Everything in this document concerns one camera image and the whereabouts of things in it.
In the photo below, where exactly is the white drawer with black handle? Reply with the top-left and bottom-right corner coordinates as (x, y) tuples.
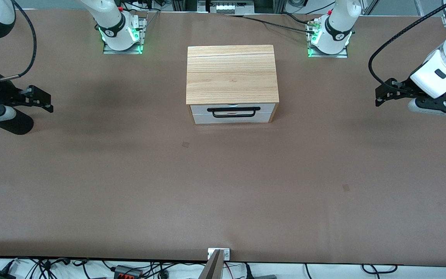
(190, 103), (277, 118)

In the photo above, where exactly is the light wooden drawer cabinet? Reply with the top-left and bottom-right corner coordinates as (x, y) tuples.
(186, 45), (280, 124)

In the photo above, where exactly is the black vase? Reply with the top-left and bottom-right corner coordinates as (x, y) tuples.
(0, 108), (34, 135)

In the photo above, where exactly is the white power strip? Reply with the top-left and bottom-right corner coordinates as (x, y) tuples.
(208, 0), (255, 14)

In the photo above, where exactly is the orange and black device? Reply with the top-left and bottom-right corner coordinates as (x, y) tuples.
(113, 265), (142, 279)

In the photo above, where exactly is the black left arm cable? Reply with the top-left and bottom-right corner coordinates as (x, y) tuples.
(368, 0), (446, 93)

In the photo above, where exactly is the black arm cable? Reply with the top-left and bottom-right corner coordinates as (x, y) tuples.
(368, 0), (446, 93)
(0, 0), (38, 81)

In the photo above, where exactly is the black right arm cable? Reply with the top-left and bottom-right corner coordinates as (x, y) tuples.
(0, 0), (38, 81)

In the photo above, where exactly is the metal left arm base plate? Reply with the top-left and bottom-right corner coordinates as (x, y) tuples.
(307, 19), (349, 59)

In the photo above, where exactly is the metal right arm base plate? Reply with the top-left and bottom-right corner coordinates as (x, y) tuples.
(103, 17), (147, 55)

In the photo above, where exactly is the thick black table cable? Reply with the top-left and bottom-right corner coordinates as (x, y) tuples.
(226, 14), (318, 34)

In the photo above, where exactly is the black looped floor cable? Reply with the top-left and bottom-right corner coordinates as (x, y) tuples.
(361, 263), (398, 274)

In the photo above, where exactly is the small metal edge bracket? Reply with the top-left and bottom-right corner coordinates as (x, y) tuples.
(208, 248), (230, 261)

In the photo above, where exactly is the grey camera mount pole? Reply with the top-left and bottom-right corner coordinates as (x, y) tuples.
(199, 249), (223, 279)

